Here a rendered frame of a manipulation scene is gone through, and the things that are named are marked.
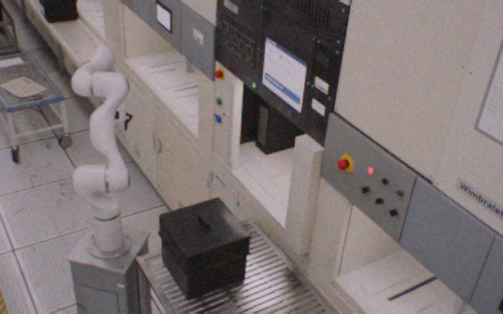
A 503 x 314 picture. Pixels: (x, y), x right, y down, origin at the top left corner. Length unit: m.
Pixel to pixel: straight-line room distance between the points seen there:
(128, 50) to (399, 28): 2.66
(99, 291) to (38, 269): 1.09
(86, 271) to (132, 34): 1.97
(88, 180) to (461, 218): 1.43
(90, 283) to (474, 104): 1.81
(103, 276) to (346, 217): 1.10
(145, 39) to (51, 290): 1.79
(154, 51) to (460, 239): 2.94
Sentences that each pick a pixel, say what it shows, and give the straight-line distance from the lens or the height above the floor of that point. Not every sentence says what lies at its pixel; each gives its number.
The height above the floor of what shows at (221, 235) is 1.01.
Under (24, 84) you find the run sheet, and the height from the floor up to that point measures 0.46.
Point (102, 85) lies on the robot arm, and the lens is 2.43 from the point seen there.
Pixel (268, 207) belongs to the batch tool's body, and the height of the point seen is 0.87.
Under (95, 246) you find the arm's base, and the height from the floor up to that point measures 0.77.
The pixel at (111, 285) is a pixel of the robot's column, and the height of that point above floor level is 0.65.
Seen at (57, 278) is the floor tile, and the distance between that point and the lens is 3.69.
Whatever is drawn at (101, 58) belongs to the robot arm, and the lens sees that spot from 2.51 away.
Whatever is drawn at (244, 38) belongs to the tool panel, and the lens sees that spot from 2.56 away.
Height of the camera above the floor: 2.57
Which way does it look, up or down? 34 degrees down
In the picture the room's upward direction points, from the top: 4 degrees clockwise
